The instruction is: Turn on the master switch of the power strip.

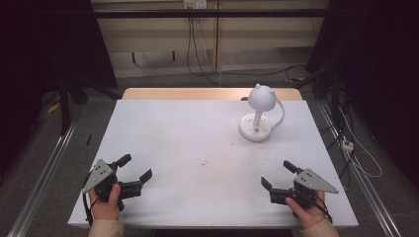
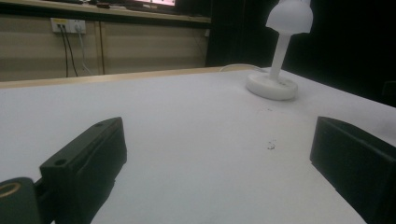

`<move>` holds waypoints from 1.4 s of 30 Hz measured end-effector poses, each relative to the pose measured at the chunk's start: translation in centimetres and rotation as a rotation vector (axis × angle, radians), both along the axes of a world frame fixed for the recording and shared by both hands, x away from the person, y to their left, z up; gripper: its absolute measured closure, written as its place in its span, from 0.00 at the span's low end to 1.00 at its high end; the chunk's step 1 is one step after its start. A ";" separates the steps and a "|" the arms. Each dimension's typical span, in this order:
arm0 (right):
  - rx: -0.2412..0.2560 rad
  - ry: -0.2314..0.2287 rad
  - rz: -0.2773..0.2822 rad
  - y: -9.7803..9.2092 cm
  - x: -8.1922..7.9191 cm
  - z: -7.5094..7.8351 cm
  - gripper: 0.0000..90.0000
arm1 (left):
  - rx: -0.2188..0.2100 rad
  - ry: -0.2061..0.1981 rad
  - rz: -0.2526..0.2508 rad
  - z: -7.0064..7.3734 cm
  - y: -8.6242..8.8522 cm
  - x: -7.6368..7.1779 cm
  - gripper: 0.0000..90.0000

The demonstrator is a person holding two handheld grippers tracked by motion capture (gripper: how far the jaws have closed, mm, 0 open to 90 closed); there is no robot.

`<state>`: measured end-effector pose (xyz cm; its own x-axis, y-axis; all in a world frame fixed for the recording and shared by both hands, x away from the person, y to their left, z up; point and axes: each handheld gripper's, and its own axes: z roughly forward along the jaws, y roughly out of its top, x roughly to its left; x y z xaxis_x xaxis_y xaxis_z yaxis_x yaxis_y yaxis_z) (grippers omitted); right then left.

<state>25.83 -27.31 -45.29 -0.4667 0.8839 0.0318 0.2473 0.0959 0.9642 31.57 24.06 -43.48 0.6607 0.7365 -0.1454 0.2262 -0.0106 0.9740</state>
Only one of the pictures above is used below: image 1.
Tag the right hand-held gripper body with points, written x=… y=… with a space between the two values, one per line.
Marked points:
x=313 y=182

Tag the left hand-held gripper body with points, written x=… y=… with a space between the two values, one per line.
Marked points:
x=99 y=176

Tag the person's right hand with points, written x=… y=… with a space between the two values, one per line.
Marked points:
x=311 y=215

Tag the person's left hand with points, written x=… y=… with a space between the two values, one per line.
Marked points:
x=105 y=210

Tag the white power strip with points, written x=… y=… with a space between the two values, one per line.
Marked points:
x=347 y=145

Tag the white cat-eared desk lamp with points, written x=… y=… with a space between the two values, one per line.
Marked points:
x=261 y=98

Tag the wooden table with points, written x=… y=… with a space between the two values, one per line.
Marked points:
x=184 y=94

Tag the black curtain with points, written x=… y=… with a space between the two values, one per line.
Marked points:
x=382 y=65
x=42 y=49

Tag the black horizontal bar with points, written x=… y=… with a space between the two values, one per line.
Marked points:
x=210 y=13

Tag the aluminium floor rail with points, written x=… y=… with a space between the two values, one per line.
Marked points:
x=362 y=184
x=39 y=184

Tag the white wall socket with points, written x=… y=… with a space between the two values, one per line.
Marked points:
x=195 y=3

